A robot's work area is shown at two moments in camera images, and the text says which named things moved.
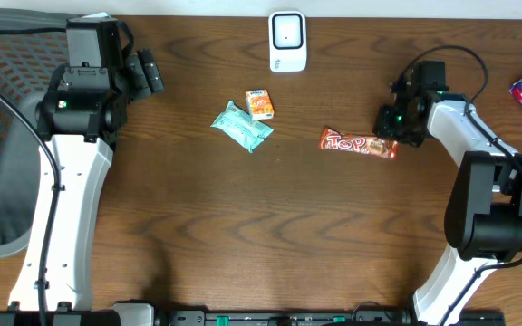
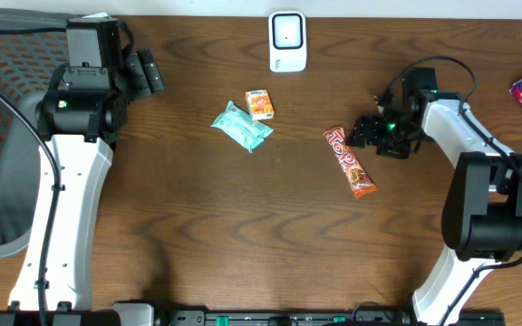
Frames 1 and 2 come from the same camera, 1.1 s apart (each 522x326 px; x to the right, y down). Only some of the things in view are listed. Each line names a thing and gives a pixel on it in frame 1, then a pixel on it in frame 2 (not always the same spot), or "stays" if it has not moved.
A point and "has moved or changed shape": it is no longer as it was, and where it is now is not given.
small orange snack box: (259, 104) stays
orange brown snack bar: (330, 139) has moved or changed shape
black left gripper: (148, 71) stays
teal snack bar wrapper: (238, 124) stays
